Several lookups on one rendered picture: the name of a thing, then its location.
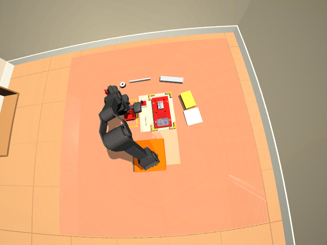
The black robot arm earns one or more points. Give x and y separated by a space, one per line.
120 138

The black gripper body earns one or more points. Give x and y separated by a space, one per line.
136 107

